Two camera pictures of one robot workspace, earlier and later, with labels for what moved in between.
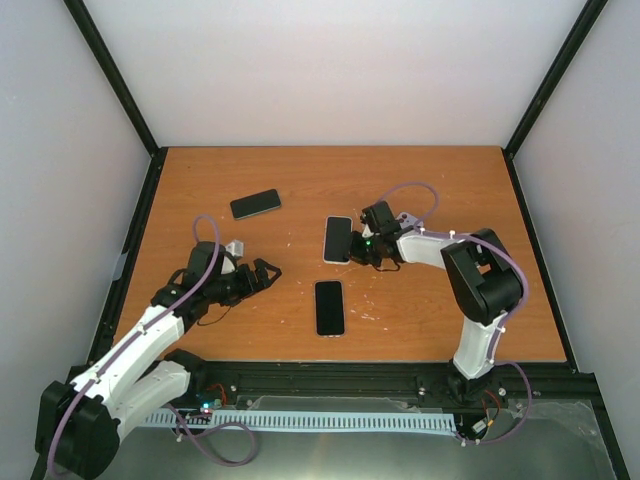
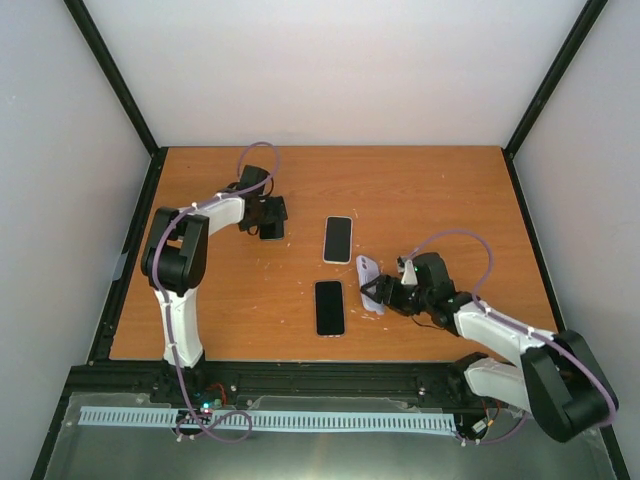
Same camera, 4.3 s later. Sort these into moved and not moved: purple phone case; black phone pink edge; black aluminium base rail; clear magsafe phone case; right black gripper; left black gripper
Moved: right black gripper; purple phone case; left black gripper
Not moved: black aluminium base rail; clear magsafe phone case; black phone pink edge
